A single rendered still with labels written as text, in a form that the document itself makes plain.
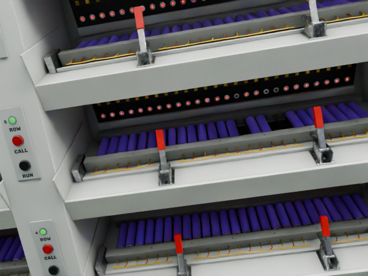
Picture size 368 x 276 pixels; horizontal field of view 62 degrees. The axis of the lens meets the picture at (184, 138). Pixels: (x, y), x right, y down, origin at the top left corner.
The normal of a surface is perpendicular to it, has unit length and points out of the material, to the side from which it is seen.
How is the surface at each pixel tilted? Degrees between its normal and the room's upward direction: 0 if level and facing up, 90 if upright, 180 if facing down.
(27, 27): 90
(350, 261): 20
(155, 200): 110
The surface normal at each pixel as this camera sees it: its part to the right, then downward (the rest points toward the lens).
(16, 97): -0.04, 0.22
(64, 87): 0.02, 0.54
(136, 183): -0.15, -0.83
